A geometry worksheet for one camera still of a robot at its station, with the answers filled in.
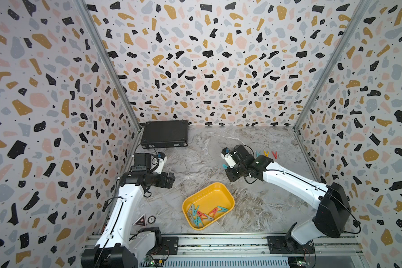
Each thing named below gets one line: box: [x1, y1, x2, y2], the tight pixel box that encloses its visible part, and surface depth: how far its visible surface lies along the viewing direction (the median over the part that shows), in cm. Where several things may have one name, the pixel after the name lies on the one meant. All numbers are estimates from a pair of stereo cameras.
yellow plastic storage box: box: [182, 182, 236, 231], surface depth 88 cm
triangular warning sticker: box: [132, 213, 147, 228], surface depth 82 cm
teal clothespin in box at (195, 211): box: [192, 203, 200, 217], surface depth 85 cm
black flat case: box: [140, 119, 189, 150], surface depth 119 cm
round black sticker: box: [147, 215, 156, 225], surface depth 83 cm
